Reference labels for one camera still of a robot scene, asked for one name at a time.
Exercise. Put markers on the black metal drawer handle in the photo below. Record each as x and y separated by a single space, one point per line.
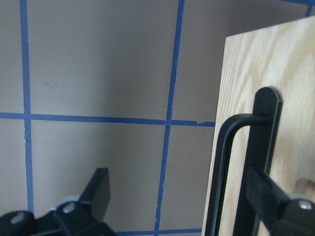
263 123

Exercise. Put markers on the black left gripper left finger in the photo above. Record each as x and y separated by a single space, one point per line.
83 217

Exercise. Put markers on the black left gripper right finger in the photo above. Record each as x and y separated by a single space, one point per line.
282 214

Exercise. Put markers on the wooden drawer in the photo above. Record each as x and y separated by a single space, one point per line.
281 57

